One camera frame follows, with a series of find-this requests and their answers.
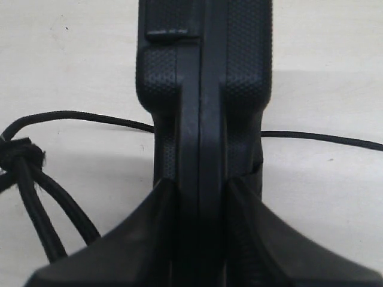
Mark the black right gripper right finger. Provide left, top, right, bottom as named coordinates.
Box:
left=227, top=178, right=382, bottom=286

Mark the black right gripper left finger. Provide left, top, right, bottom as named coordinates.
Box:
left=26, top=179, right=177, bottom=286

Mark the black rope with loop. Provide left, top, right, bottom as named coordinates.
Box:
left=0, top=111, right=383, bottom=264

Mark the black plastic carrying case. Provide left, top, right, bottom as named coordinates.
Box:
left=136, top=1, right=272, bottom=286

